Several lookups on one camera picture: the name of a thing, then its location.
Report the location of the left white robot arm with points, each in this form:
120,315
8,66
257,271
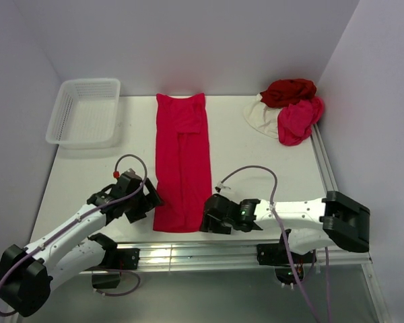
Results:
29,274

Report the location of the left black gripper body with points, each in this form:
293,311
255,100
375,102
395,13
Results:
137,202

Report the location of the pink t-shirt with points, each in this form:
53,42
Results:
294,122

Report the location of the bright red t-shirt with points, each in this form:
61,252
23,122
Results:
182,163

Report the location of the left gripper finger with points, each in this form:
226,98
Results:
134,216
152,198

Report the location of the aluminium mounting rail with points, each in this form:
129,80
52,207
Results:
185,256

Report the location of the dark red t-shirt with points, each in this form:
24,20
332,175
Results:
283,92

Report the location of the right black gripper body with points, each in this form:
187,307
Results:
223,225

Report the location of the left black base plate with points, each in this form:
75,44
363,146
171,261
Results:
125,259

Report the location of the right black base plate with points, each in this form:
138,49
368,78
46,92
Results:
275,255

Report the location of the white plastic mesh basket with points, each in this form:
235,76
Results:
85,114

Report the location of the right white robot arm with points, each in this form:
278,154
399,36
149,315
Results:
305,226

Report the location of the white t-shirt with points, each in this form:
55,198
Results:
261,117

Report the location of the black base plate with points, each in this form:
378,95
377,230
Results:
275,255
125,259

